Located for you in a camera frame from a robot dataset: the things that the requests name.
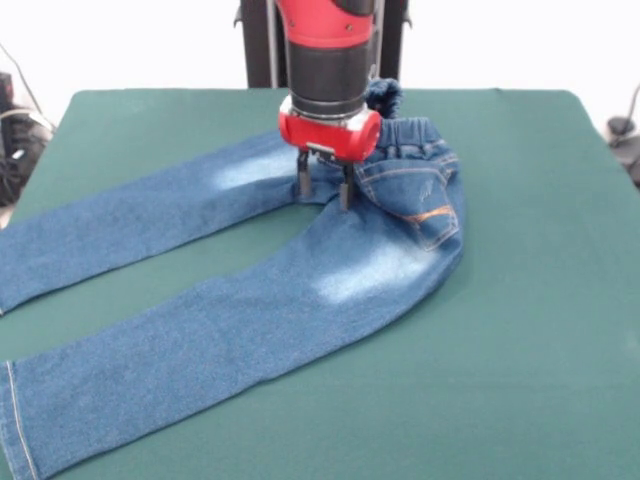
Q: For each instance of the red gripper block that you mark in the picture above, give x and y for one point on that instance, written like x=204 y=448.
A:
x=325 y=137

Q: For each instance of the blue denim jeans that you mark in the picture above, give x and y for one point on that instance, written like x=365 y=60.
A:
x=250 y=300

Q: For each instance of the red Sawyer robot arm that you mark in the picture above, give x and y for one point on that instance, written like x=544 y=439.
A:
x=327 y=55

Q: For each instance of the dark green table cloth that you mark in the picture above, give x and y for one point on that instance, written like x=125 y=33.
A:
x=525 y=300

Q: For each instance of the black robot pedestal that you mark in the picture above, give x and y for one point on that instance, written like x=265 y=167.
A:
x=255 y=50

